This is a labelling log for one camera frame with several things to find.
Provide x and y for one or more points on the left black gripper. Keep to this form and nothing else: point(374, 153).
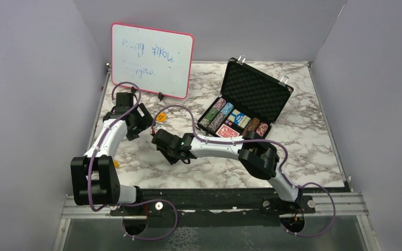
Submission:
point(145, 121)

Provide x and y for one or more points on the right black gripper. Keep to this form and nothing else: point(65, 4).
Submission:
point(171, 161)

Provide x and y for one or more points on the red playing card deck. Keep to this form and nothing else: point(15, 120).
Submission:
point(225, 131)

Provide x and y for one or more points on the brown chip stack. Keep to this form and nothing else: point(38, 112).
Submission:
point(215, 124)

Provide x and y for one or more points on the light blue chip stack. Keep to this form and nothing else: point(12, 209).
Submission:
point(227, 109)

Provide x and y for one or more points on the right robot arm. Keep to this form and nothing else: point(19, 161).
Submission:
point(263, 159)

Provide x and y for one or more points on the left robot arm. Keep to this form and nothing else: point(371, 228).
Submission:
point(94, 177)

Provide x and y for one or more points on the orange dealer button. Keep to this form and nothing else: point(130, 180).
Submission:
point(161, 117)

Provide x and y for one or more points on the green chip stack in case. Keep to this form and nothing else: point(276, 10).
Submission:
point(209, 117)

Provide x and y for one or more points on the pink framed whiteboard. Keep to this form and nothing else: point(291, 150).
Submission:
point(157, 61)

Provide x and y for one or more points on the purple chip stack in case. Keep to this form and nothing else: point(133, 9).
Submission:
point(219, 104)

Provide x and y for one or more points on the blue white card deck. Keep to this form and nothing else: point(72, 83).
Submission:
point(239, 119)

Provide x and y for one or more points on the orange chip row in case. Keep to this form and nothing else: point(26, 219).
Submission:
point(252, 125)

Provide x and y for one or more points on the black poker case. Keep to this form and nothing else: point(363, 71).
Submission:
point(253, 93)

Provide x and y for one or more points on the black mounting rail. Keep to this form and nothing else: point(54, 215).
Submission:
point(168, 208)

